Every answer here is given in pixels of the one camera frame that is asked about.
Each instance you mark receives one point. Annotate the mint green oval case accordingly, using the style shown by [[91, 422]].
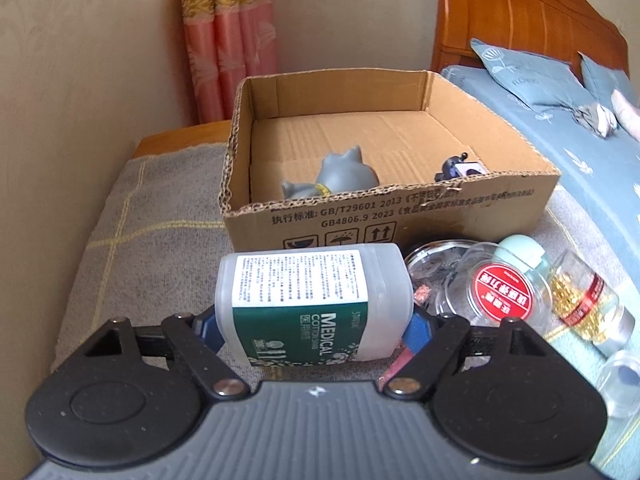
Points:
[[520, 250]]

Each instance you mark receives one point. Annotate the small clear plastic bottle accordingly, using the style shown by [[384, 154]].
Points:
[[620, 382]]

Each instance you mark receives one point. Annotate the blue patterned pillow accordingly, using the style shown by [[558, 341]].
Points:
[[607, 82], [530, 75]]

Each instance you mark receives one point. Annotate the grey cat figurine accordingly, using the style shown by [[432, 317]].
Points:
[[345, 172]]

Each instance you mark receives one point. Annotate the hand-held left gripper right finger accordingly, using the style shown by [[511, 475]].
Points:
[[417, 333]]

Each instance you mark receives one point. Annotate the pink patterned curtain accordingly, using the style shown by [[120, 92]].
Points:
[[225, 45]]

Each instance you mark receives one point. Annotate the pink plastic stick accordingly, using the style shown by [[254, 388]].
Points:
[[396, 366]]

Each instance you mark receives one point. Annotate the brown cardboard box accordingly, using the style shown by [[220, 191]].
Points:
[[375, 210]]

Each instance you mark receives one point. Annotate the clear round dish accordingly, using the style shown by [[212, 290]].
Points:
[[430, 262]]

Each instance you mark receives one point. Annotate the grey plaid blanket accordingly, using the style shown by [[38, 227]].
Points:
[[160, 230]]

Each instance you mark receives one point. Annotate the wooden bed headboard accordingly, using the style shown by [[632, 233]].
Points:
[[515, 10]]

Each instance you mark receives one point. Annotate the grey crumpled cloth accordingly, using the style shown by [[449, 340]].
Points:
[[592, 119]]

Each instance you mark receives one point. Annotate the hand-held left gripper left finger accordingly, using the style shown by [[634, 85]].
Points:
[[207, 331]]

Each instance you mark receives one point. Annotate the medical alcohol plastic bottle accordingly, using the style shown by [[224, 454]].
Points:
[[300, 285]]

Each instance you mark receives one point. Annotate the pale pink cloth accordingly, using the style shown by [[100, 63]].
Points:
[[627, 110]]

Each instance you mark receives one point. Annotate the clear round box red label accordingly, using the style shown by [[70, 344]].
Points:
[[500, 292]]

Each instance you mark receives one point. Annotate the wooden bench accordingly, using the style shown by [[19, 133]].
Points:
[[175, 137]]

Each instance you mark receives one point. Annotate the blue patterned bed sheet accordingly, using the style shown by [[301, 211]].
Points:
[[570, 160]]

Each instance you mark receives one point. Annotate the dark blue toy figure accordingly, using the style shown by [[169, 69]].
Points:
[[452, 167]]

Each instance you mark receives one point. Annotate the clear jar of gold pins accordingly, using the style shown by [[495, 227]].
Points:
[[580, 300]]

